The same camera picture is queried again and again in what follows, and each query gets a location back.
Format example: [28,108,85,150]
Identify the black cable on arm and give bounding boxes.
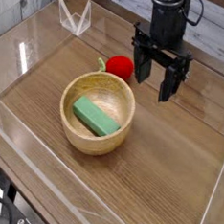
[182,0,206,29]

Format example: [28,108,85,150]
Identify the black table frame bracket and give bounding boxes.
[1,184,31,224]

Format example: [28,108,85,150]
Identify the clear acrylic tray walls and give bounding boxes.
[0,0,224,224]

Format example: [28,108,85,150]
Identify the wooden bowl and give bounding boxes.
[59,72,136,156]

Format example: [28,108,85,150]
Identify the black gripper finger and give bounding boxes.
[133,46,152,83]
[158,65,183,102]

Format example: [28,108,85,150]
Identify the red knitted apple toy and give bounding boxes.
[99,56,134,80]

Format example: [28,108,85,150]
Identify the green rectangular block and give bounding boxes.
[72,96,120,136]

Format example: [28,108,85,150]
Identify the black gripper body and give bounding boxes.
[131,22,192,81]

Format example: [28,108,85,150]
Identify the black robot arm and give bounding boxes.
[132,0,196,102]

